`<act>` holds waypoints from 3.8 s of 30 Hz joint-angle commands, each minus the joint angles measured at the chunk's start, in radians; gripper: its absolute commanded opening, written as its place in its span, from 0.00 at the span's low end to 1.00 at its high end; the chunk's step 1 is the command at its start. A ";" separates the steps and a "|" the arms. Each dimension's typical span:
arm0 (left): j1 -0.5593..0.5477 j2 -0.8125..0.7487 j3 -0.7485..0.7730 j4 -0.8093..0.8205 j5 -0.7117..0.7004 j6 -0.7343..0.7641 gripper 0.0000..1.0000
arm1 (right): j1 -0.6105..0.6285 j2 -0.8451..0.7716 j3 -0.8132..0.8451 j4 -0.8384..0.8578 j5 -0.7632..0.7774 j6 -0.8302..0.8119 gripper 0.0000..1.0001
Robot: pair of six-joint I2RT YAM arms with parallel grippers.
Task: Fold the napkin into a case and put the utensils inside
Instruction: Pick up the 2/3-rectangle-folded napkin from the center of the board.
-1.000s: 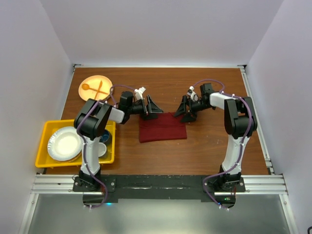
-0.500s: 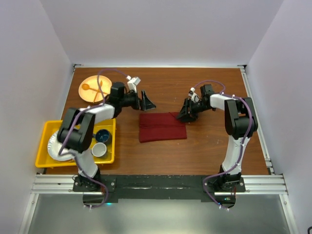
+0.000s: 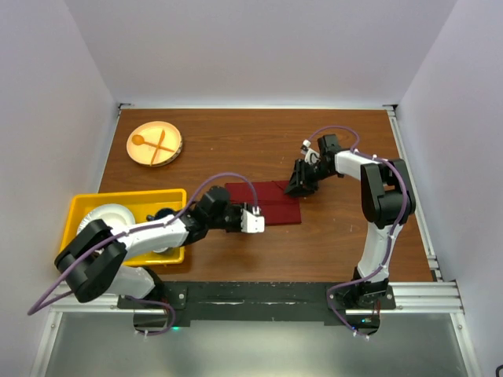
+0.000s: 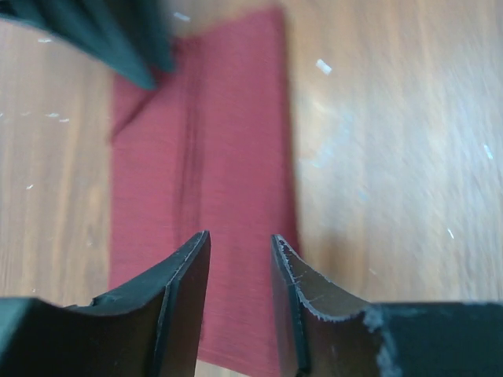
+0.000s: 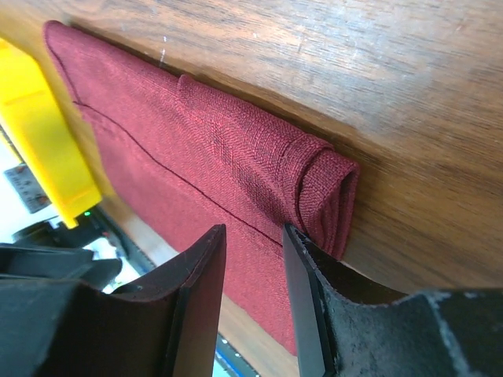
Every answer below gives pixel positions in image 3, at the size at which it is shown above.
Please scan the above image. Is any dark blue mug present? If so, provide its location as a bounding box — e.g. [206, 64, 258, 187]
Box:
[146, 207, 176, 221]

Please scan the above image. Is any white paper plate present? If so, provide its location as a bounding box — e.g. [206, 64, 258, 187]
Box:
[76, 203, 136, 234]

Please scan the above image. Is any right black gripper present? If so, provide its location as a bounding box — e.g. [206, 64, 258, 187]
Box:
[284, 159, 335, 199]

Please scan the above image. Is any yellow plastic bin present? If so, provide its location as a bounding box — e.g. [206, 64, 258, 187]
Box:
[60, 188, 187, 267]

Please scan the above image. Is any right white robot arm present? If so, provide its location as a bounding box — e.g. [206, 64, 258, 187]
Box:
[285, 134, 416, 309]

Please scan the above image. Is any orange plastic fork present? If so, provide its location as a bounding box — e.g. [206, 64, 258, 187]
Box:
[149, 129, 165, 166]

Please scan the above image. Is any orange plastic spoon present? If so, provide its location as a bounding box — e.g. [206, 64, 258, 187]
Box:
[132, 134, 174, 152]

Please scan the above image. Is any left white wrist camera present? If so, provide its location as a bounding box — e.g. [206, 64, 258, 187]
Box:
[240, 206, 265, 234]

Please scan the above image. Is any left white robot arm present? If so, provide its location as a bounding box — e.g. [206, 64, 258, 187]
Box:
[54, 186, 264, 308]

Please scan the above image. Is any orange round plate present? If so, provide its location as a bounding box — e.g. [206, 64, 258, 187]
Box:
[126, 121, 183, 167]

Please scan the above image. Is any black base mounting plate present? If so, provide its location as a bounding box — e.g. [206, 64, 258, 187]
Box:
[116, 280, 396, 328]

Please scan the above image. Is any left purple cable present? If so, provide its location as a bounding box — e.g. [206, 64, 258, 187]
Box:
[26, 171, 260, 337]

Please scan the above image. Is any purple cable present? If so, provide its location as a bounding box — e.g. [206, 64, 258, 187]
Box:
[307, 125, 408, 338]
[26, 171, 260, 337]

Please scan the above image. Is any dark red cloth napkin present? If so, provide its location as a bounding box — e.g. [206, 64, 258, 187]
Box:
[225, 181, 302, 226]

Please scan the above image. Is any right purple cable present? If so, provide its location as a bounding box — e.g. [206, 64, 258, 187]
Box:
[307, 125, 408, 338]

